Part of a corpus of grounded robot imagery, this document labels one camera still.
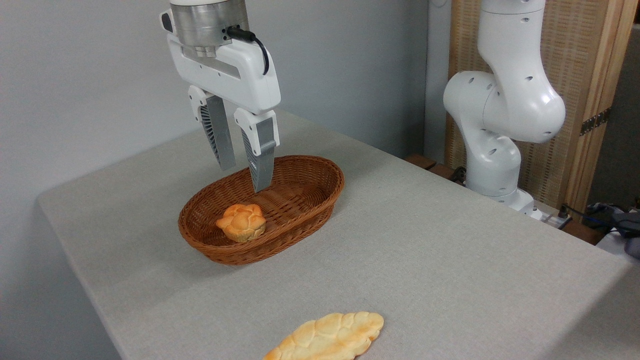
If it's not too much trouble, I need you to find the black power cable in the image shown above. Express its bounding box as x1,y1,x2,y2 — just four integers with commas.
559,203,626,232

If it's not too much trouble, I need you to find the dark metal screen hinge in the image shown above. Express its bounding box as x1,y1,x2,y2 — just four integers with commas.
580,107,612,137

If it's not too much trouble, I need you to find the brown wooden base board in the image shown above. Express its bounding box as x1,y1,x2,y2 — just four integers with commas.
404,153,607,246

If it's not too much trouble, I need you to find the small round bread roll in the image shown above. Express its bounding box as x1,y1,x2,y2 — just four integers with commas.
216,203,267,243

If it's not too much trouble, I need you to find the brown wicker basket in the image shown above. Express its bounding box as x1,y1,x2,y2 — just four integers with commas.
178,155,345,266

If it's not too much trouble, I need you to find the wooden rattan folding screen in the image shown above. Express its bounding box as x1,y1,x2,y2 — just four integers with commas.
445,0,640,213

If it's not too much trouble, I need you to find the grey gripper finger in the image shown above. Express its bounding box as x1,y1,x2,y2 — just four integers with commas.
233,107,281,194
188,85,237,172

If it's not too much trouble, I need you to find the grey tablecloth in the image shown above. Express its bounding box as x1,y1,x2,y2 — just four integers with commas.
36,109,640,360

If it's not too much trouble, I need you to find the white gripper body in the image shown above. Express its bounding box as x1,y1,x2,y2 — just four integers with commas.
166,34,282,115

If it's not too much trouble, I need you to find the dark grey bag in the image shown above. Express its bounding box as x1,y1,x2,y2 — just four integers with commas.
586,202,640,259

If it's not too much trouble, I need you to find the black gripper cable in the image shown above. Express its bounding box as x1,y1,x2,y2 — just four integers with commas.
226,26,271,76

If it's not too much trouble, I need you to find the long flat braided bread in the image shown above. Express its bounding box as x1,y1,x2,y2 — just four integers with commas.
262,312,385,360

